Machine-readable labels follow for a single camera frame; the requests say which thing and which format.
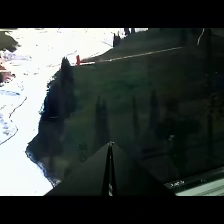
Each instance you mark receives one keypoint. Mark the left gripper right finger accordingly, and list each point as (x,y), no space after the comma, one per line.
(133,178)

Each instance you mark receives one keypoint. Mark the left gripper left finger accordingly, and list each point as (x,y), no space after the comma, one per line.
(87,178)

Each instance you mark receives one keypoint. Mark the silver frame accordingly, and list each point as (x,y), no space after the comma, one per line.
(206,190)

